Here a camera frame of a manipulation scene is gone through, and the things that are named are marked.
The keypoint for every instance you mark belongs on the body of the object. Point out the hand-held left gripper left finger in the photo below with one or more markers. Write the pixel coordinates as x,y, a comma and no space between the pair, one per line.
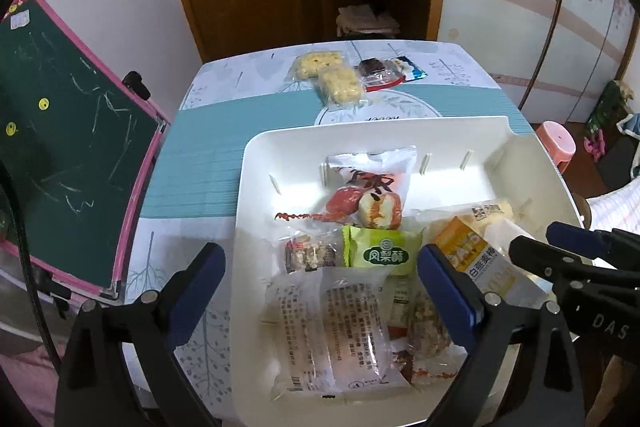
200,287

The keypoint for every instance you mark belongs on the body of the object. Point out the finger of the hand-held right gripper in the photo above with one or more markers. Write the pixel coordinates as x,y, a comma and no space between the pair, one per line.
535,252
570,237

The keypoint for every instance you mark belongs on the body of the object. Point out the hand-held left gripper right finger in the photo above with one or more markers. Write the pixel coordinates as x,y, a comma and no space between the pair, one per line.
445,292

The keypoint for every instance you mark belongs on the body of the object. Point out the clear nut bar packet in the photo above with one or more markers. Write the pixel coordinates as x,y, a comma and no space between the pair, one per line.
312,254
425,327

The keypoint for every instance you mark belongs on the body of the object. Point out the orange white oat bar packet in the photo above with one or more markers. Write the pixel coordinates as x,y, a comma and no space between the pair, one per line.
470,252

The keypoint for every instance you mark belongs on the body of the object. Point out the yellow cake clear packet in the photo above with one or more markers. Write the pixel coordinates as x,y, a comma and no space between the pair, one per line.
492,211

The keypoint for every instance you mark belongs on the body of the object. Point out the green pastry packet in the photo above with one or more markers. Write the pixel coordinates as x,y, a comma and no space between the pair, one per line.
382,249

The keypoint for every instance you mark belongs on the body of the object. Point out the large clear bread packet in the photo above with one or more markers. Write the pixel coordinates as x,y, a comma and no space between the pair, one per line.
340,332

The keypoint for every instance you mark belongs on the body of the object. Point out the red white apple snack packet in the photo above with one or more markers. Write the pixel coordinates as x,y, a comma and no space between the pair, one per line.
370,192

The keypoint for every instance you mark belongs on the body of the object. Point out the white plastic bin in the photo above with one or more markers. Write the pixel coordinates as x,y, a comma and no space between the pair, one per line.
280,167

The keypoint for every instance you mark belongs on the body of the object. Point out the white pink striped bedding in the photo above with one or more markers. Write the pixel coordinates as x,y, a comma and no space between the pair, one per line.
615,212

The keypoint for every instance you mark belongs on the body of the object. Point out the pink toy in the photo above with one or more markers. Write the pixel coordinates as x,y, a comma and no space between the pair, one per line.
595,147

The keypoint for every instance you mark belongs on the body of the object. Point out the pink plastic stool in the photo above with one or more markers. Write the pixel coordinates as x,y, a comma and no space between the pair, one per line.
557,142

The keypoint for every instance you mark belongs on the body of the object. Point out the light blue cloth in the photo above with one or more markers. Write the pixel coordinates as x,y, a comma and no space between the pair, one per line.
631,142

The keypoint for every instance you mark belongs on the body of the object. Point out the green potted plant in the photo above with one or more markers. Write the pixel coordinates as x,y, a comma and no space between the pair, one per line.
612,107

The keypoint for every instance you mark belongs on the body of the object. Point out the pink cloth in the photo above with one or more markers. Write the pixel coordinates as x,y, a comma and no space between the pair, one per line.
27,387

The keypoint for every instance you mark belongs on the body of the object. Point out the blue white snack packet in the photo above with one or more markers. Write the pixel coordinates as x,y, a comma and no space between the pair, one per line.
410,68

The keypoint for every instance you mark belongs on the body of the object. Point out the yellow rice crisp packet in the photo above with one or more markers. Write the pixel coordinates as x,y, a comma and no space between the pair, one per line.
317,63
341,87

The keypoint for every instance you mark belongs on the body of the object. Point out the brown cake packet with red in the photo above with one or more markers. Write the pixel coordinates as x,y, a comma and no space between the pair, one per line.
377,69

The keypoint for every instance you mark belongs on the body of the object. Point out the white wardrobe with pink stripes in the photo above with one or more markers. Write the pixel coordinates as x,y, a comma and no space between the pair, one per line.
500,7

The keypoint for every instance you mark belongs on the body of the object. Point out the folded light cloth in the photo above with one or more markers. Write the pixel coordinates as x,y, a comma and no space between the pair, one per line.
367,19

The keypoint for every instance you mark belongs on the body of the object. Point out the green chalkboard with pink frame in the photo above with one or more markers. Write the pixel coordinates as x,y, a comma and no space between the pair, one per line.
65,132

